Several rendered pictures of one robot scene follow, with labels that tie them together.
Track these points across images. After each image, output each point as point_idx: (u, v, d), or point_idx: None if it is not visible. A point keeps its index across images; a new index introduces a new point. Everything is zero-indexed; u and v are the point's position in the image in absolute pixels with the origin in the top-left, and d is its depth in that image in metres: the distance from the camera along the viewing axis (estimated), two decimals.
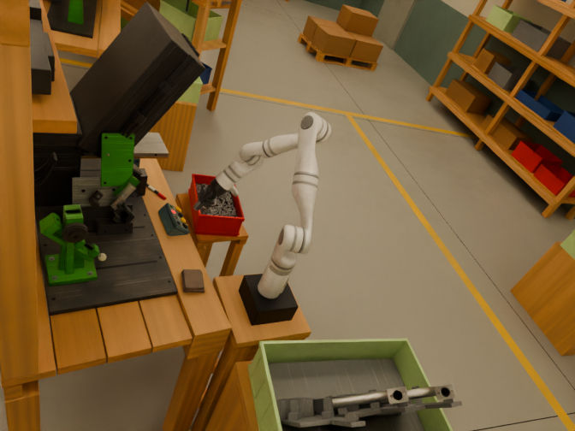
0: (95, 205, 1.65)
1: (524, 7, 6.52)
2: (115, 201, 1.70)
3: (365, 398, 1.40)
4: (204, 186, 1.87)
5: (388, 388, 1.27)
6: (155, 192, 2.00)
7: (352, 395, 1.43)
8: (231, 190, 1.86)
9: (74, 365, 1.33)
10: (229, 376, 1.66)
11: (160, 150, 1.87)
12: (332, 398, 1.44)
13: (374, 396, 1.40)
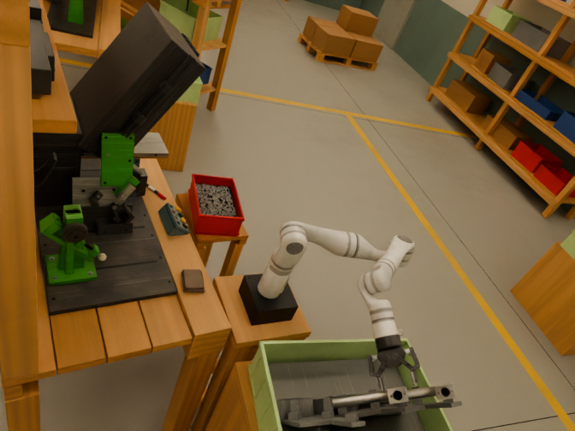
0: (95, 205, 1.65)
1: (524, 7, 6.52)
2: None
3: (365, 398, 1.40)
4: (371, 358, 1.32)
5: (388, 388, 1.27)
6: (155, 192, 2.00)
7: (352, 395, 1.43)
8: None
9: (74, 365, 1.33)
10: (229, 376, 1.66)
11: (160, 150, 1.87)
12: (332, 398, 1.44)
13: (374, 396, 1.40)
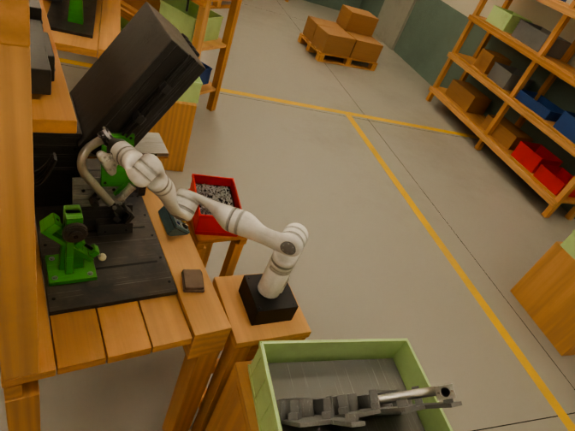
0: (95, 205, 1.65)
1: (524, 7, 6.52)
2: None
3: (95, 180, 1.57)
4: None
5: None
6: None
7: (100, 191, 1.59)
8: (108, 153, 1.40)
9: (74, 365, 1.33)
10: (229, 376, 1.66)
11: (160, 150, 1.87)
12: (111, 203, 1.64)
13: (91, 174, 1.55)
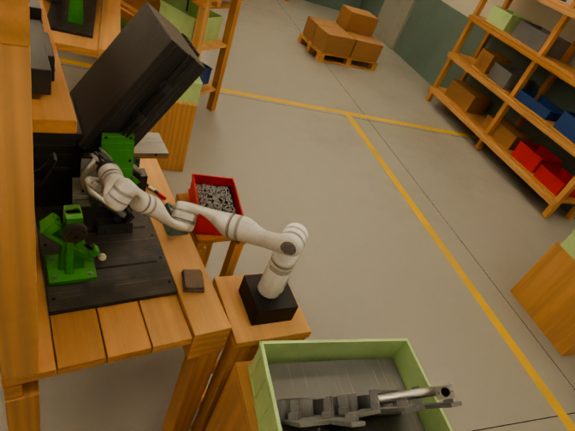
0: (95, 205, 1.65)
1: (524, 7, 6.52)
2: None
3: (103, 197, 1.67)
4: None
5: (111, 160, 1.61)
6: (155, 192, 2.00)
7: (109, 207, 1.69)
8: (95, 177, 1.47)
9: (74, 365, 1.33)
10: (229, 376, 1.66)
11: (160, 150, 1.87)
12: (124, 215, 1.73)
13: (97, 192, 1.65)
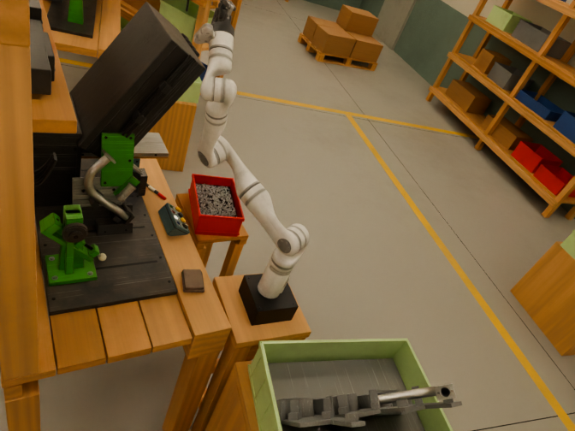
0: (95, 205, 1.65)
1: (524, 7, 6.52)
2: None
3: (106, 198, 1.68)
4: None
5: (115, 162, 1.62)
6: (155, 192, 2.00)
7: (113, 209, 1.70)
8: (213, 32, 1.30)
9: (74, 365, 1.33)
10: (229, 376, 1.66)
11: (160, 150, 1.87)
12: (127, 217, 1.74)
13: (100, 195, 1.66)
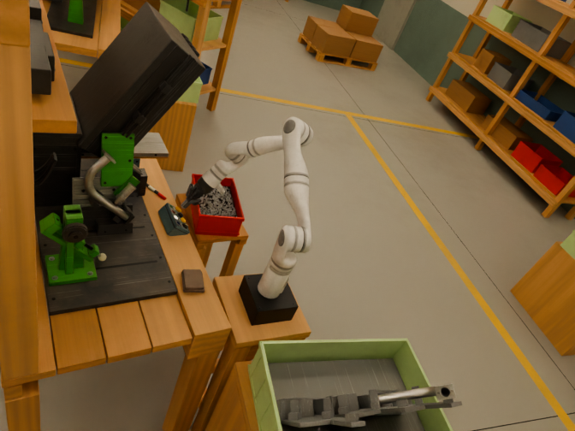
0: (95, 205, 1.65)
1: (524, 7, 6.52)
2: None
3: (106, 198, 1.68)
4: (191, 185, 1.92)
5: (115, 162, 1.62)
6: (155, 192, 2.00)
7: (113, 209, 1.70)
8: (217, 188, 1.91)
9: (74, 365, 1.33)
10: (229, 376, 1.66)
11: (160, 150, 1.87)
12: (127, 217, 1.74)
13: (100, 195, 1.66)
